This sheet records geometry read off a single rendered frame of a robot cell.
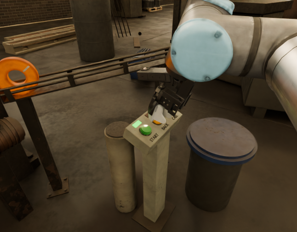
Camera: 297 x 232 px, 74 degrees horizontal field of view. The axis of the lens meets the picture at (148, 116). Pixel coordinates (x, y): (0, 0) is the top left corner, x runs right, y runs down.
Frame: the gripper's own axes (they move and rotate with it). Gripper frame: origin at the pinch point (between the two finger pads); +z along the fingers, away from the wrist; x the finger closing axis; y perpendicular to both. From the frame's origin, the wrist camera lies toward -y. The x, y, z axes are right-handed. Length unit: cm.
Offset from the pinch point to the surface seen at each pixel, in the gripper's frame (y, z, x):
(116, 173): -3.9, 38.9, -2.7
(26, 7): -634, 254, 330
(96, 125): -59, 92, 46
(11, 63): -57, 10, -12
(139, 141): 1.1, 7.4, -4.7
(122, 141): -7.0, 20.1, -0.4
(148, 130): 1.3, 5.6, -0.4
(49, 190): -34, 82, -16
